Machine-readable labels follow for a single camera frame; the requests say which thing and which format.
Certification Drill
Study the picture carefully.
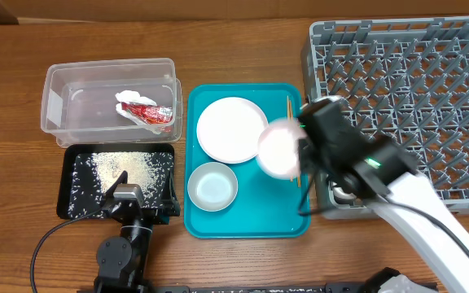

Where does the white plastic cup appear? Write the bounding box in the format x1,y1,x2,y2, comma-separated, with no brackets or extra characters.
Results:
330,181,357,204

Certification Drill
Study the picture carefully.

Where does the teal plastic tray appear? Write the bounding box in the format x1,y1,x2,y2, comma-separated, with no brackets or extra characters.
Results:
183,83,310,238

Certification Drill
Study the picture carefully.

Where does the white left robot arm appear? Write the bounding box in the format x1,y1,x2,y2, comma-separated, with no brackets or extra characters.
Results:
93,171,180,293

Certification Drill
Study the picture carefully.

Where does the grey dishwasher rack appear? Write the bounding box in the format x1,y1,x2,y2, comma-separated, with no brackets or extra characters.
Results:
301,16,469,214

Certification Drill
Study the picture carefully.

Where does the pink bowl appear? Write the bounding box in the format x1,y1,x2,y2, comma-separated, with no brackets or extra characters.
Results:
256,118,306,180

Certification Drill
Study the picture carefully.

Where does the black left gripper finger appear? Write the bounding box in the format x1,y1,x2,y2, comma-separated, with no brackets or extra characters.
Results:
163,169,180,208
104,171,128,202

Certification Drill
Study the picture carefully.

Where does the black tray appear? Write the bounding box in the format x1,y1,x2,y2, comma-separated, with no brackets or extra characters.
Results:
56,143,175,220

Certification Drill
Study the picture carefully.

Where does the clear plastic bin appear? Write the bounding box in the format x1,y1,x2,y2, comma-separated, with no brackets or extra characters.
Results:
41,58,182,147

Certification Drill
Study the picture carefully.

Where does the wooden chopstick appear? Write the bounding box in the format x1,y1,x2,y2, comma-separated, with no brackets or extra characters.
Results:
288,98,302,189
287,96,295,182

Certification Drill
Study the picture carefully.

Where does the pink plate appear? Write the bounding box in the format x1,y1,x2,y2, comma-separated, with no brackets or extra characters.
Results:
196,97,268,164

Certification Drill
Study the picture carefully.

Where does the red snack wrapper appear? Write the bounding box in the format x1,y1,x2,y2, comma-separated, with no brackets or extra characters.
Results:
119,102,173,125

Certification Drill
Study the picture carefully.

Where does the pile of rice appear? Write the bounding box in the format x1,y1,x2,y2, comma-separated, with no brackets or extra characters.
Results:
66,151,174,219

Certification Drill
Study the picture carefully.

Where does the black rail at bottom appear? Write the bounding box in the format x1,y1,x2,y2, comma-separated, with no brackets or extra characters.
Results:
75,266,439,293

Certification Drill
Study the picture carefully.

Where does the grey bowl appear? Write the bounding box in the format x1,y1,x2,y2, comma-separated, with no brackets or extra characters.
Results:
187,162,239,212

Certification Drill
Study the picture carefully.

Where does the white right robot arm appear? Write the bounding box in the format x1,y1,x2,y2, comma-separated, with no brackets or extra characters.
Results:
297,97,469,292

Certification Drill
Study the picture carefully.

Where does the white napkin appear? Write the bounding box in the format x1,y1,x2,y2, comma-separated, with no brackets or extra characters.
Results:
115,90,165,134

